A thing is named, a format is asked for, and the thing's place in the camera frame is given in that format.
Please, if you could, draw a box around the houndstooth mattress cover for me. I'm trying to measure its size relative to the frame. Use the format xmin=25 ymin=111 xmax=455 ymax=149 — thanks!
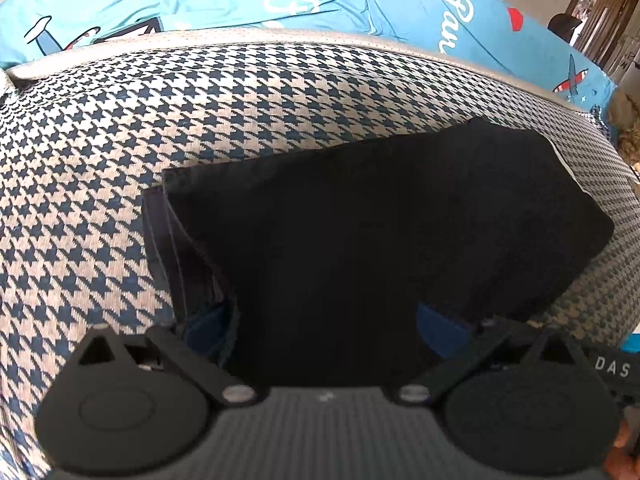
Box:
xmin=1 ymin=29 xmax=639 ymax=479

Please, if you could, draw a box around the black garment red print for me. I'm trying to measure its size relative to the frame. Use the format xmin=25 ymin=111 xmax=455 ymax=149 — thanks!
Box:
xmin=142 ymin=118 xmax=614 ymax=387

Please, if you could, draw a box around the person's right hand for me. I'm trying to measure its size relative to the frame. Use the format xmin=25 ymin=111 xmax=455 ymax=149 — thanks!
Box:
xmin=603 ymin=420 xmax=639 ymax=480

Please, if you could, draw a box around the blue cartoon print bedsheet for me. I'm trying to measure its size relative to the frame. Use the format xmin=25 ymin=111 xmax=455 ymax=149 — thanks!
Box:
xmin=1 ymin=0 xmax=615 ymax=110

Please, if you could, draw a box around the brown fluffy blanket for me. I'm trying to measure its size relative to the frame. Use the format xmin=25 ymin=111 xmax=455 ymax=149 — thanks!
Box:
xmin=608 ymin=89 xmax=640 ymax=172

